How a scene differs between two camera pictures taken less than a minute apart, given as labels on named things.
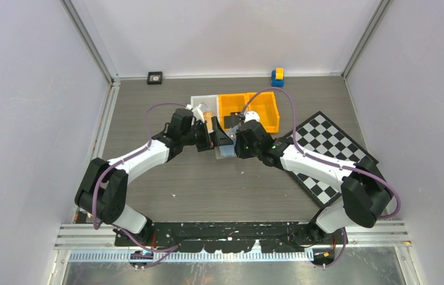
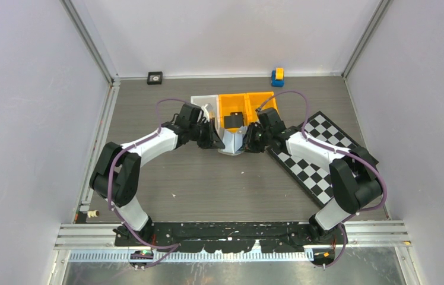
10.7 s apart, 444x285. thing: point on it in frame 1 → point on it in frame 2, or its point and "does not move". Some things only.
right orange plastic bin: [263, 103] does not move
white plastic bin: [207, 103] does not move
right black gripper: [240, 153] → [249, 143]
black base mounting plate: [233, 237] does not move
